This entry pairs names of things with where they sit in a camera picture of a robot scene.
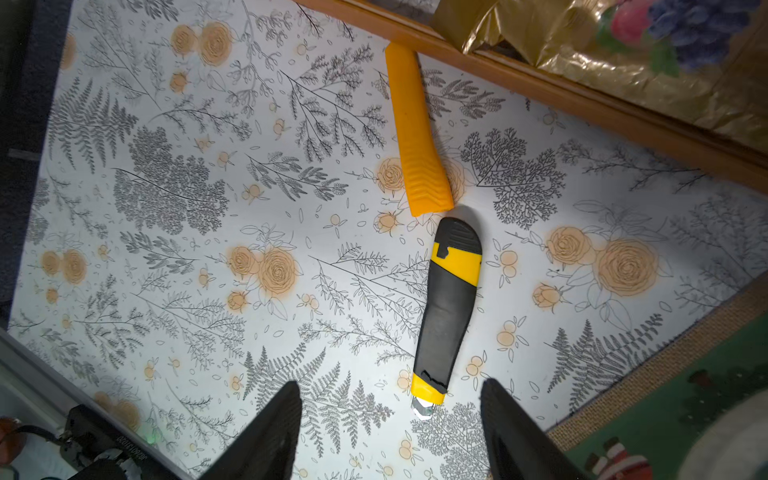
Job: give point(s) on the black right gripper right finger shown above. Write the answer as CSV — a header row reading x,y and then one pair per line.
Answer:
x,y
517,447

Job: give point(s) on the gold snack bag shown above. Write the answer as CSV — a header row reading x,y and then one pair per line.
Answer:
x,y
701,62

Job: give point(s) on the floral table mat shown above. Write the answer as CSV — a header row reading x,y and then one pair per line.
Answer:
x,y
220,209

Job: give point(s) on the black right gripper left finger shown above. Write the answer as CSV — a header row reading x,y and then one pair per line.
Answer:
x,y
266,448

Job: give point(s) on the orange handled utility knife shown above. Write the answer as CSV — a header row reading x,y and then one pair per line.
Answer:
x,y
456,255

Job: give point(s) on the wooden two-tier shelf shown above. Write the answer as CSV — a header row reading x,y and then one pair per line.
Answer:
x,y
692,146

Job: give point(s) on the green jute Christmas bag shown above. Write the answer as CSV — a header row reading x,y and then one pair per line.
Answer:
x,y
661,409

